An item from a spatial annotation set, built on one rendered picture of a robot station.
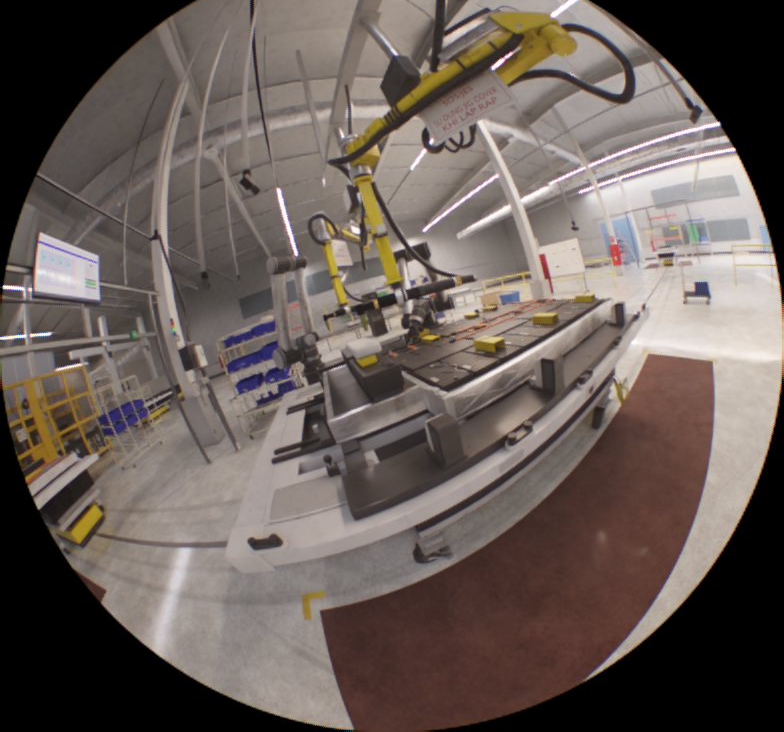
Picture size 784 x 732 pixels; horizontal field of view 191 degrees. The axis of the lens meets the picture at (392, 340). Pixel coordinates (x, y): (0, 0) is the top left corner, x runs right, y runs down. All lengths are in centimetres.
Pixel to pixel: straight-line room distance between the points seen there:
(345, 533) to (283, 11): 970
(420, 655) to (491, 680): 34
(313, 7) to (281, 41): 154
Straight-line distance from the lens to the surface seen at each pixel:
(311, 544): 69
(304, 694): 156
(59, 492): 426
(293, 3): 924
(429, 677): 135
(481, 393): 85
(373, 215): 98
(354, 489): 71
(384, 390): 89
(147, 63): 1006
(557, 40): 89
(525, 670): 134
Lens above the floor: 133
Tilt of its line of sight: 9 degrees down
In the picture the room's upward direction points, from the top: 17 degrees counter-clockwise
